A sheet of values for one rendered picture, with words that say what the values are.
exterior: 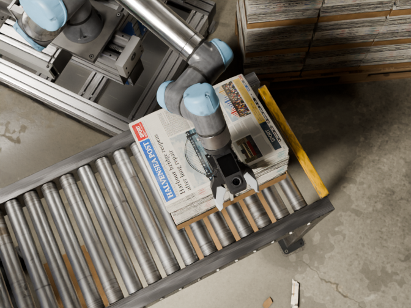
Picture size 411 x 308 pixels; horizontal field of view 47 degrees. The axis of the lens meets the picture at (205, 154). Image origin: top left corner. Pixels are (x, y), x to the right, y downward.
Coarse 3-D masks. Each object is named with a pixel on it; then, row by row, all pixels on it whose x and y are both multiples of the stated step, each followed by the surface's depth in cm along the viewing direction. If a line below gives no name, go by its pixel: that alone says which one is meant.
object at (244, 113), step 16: (240, 80) 140; (224, 96) 138; (240, 96) 138; (224, 112) 136; (240, 112) 135; (256, 112) 135; (240, 128) 133; (256, 128) 133; (272, 128) 132; (240, 144) 131; (256, 144) 130; (272, 144) 130; (240, 160) 129; (256, 160) 128; (272, 160) 132; (288, 160) 137; (256, 176) 137; (272, 176) 143; (240, 192) 143
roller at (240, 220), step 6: (234, 204) 152; (228, 210) 152; (234, 210) 151; (240, 210) 152; (234, 216) 151; (240, 216) 151; (234, 222) 151; (240, 222) 150; (246, 222) 150; (240, 228) 150; (246, 228) 149; (252, 228) 151; (240, 234) 150; (246, 234) 149
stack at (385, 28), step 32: (256, 0) 175; (288, 0) 177; (320, 0) 178; (352, 0) 181; (384, 0) 183; (256, 32) 196; (288, 32) 199; (320, 32) 200; (352, 32) 202; (384, 32) 204; (256, 64) 225; (288, 64) 227; (320, 64) 228; (352, 64) 231
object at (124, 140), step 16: (256, 80) 165; (256, 96) 175; (96, 144) 160; (112, 144) 160; (128, 144) 160; (64, 160) 159; (80, 160) 158; (96, 160) 159; (112, 160) 166; (32, 176) 157; (48, 176) 157; (0, 192) 156; (16, 192) 156
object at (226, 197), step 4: (188, 120) 136; (192, 124) 136; (192, 128) 135; (196, 136) 134; (200, 144) 133; (204, 152) 131; (208, 156) 131; (224, 184) 131; (228, 192) 139; (224, 196) 140; (228, 196) 142; (236, 196) 144; (224, 200) 143; (228, 200) 144
